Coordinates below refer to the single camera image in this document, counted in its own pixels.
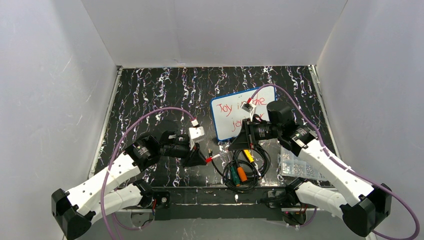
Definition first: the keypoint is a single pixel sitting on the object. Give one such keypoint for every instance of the yellow handled screwdriver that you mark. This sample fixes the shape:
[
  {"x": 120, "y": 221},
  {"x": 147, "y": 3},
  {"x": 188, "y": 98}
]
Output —
[{"x": 250, "y": 158}]

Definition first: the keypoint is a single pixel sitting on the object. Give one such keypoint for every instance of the blue framed whiteboard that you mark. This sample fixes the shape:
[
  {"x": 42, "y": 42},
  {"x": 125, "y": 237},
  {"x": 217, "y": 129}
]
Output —
[{"x": 227, "y": 112}]

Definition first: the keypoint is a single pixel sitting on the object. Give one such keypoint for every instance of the clear plastic screw box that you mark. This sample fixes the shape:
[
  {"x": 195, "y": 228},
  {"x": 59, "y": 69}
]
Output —
[{"x": 291, "y": 166}]

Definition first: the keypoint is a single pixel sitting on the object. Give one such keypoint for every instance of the green handled screwdriver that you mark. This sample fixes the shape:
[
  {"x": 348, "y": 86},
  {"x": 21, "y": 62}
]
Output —
[{"x": 233, "y": 171}]

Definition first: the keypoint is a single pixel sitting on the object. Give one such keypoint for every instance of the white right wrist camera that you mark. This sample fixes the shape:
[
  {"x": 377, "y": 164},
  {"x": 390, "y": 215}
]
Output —
[{"x": 250, "y": 108}]

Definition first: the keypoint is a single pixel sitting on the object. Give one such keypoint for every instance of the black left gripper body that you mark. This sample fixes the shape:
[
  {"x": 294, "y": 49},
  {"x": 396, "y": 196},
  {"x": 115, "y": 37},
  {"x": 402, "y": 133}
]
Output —
[{"x": 190, "y": 155}]

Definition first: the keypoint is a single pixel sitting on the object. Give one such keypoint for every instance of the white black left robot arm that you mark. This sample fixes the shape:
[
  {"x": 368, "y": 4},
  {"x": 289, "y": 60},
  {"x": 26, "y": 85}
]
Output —
[{"x": 76, "y": 209}]

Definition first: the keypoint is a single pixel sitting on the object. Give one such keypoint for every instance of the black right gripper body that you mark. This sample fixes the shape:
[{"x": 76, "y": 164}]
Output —
[{"x": 247, "y": 133}]

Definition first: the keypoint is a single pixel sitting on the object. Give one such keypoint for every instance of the orange handled screwdriver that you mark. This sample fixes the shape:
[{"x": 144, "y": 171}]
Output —
[{"x": 240, "y": 171}]

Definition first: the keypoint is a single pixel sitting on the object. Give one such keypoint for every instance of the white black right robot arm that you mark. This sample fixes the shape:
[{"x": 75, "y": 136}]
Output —
[{"x": 361, "y": 205}]

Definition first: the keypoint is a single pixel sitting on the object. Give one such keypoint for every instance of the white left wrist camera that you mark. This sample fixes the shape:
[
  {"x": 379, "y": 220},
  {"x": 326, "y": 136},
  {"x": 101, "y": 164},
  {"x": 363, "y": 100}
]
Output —
[{"x": 196, "y": 132}]

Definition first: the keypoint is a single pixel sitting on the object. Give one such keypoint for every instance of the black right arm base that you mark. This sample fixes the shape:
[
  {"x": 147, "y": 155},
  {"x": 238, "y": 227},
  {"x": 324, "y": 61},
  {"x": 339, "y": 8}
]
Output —
[{"x": 301, "y": 216}]

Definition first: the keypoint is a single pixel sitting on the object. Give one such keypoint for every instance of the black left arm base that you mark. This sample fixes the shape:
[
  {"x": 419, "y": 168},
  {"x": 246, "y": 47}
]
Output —
[{"x": 146, "y": 212}]

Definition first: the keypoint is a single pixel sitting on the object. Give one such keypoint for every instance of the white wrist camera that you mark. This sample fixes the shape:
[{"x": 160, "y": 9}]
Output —
[
  {"x": 250, "y": 108},
  {"x": 196, "y": 132}
]

